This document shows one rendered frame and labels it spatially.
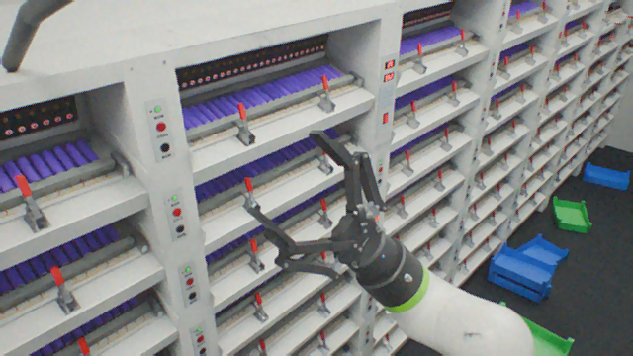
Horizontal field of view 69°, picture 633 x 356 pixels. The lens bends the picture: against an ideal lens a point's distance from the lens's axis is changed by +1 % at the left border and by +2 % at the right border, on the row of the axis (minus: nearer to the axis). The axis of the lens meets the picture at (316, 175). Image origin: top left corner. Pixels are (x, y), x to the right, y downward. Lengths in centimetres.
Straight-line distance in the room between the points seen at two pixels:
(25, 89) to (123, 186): 25
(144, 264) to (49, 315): 19
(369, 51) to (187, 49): 59
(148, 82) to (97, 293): 42
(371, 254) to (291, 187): 58
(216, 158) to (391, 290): 48
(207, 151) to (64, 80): 33
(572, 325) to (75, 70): 261
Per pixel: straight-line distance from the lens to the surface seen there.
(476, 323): 69
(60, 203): 92
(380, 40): 129
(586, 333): 288
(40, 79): 79
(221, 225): 110
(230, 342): 134
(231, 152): 101
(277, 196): 118
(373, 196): 68
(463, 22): 195
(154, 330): 116
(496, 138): 248
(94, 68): 81
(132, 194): 92
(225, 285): 122
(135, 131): 87
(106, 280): 102
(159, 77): 86
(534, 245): 335
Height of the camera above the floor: 191
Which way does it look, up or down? 30 degrees down
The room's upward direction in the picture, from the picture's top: straight up
